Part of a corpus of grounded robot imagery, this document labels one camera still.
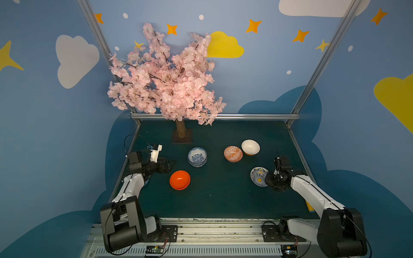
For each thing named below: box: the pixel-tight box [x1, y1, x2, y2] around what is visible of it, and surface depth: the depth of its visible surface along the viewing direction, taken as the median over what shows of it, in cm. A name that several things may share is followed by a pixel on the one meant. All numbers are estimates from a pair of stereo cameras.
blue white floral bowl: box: [187, 146, 208, 164], surface depth 98 cm
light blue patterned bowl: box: [187, 152, 208, 168], surface depth 98 cm
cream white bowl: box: [240, 138, 261, 156], surface depth 106 cm
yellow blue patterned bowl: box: [250, 166, 269, 188], surface depth 95 cm
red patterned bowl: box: [223, 145, 244, 163], surface depth 103 cm
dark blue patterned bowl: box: [187, 158, 208, 168], surface depth 95 cm
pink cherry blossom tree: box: [107, 23, 227, 139], surface depth 74 cm
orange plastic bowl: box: [169, 169, 191, 191], surface depth 90 cm
